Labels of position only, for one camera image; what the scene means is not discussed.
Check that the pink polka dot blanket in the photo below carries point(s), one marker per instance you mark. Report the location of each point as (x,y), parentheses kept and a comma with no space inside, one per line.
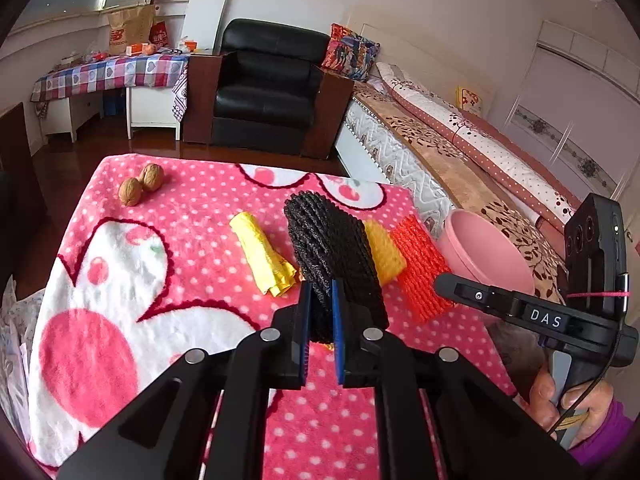
(133,288)

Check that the colourful patterned cushion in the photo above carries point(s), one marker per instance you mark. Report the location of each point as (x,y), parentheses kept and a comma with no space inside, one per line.
(349,54)

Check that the black foam fruit net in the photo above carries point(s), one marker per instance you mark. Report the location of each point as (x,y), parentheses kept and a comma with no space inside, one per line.
(330,244)

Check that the white pink floral quilt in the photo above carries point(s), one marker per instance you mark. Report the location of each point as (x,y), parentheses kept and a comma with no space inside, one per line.
(507,164)

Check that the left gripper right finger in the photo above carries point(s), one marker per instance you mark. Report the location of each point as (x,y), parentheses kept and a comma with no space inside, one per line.
(437,415)

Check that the black leather armchair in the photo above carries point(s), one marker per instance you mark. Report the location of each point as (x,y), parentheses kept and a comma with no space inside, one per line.
(266,90)

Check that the brown paper bag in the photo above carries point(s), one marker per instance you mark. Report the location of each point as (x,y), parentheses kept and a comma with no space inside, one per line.
(129,26)

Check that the yellow red pillow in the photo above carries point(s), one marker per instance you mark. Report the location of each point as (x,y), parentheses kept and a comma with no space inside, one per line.
(469,101)

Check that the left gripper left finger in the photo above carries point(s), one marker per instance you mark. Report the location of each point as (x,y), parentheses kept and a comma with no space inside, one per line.
(205,416)

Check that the person's right hand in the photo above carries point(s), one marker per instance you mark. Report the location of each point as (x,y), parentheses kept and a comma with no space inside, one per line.
(544,412)

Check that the red foam fruit net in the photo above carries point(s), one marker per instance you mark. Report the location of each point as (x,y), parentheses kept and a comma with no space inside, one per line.
(424,264)

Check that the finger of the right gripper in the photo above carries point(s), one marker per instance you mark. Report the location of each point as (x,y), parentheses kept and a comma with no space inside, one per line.
(490,300)

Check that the red gift bag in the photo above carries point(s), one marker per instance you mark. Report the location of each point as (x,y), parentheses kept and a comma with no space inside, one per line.
(159,35)

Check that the pink plastic trash bin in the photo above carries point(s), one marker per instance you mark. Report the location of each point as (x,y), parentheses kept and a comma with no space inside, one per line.
(475,249)

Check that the yellow foam fruit net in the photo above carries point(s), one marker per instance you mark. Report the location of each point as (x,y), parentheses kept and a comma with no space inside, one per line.
(388,260)

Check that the plaid tablecloth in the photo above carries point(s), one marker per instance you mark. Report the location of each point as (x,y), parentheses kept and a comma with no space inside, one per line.
(150,71)

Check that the white desk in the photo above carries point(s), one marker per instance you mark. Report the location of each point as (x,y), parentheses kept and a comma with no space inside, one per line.
(142,107)

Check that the bed with brown sheet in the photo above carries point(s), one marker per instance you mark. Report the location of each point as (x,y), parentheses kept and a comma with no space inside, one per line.
(380,141)

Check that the white wardrobe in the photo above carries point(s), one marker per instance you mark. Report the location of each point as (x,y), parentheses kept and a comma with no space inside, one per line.
(578,112)

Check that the walnut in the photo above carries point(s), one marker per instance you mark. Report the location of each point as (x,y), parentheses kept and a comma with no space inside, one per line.
(130,192)
(151,177)

